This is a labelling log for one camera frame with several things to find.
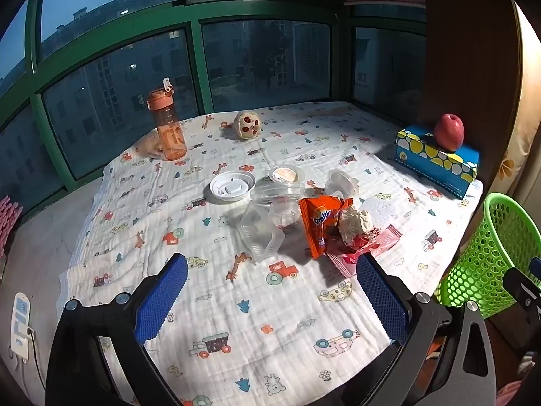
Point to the pudding cup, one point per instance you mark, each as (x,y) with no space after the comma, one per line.
(286,174)

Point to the pink wrapper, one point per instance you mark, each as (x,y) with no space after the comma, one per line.
(384,241)

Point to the blue tissue box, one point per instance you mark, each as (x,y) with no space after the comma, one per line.
(427,165)

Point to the printed blanket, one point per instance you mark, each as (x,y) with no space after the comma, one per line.
(253,325)

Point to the pink cloth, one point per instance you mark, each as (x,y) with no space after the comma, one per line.
(509,393)

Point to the brown wooden panel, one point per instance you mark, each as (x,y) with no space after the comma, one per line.
(469,72)

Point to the orange water bottle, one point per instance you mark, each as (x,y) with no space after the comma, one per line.
(171,135)

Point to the floral curtain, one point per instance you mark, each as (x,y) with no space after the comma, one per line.
(526,127)

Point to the white napkin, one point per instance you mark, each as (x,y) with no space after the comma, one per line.
(382,211)

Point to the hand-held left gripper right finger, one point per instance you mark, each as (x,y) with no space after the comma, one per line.
(380,296)

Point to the white power strip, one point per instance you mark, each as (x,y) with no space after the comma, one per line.
(20,325)

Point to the clear plastic tub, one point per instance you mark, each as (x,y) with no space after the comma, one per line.
(342,182)

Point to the green mesh basket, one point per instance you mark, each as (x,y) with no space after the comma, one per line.
(486,253)

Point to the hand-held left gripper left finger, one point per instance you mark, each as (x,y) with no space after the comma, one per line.
(162,296)

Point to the red apple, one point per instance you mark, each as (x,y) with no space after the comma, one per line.
(450,133)

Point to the paper ball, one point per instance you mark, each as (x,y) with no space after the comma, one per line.
(355,224)

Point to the clear plastic cup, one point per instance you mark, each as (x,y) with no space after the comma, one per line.
(285,215)

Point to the clear round lid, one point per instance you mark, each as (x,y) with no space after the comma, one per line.
(264,194)

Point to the beige plush toy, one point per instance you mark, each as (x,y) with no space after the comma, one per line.
(247,126)

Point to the clear rectangular plastic container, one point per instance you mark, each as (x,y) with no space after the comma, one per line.
(260,232)

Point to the white round lid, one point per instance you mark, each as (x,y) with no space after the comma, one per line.
(232,186)

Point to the pink ribbed object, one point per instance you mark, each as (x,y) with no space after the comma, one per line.
(8,224)

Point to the green window frame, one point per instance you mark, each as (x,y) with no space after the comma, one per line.
(194,50)

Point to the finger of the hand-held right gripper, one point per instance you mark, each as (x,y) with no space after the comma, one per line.
(524,292)

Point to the orange snack wrapper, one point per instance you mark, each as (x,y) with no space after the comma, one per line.
(319,220)

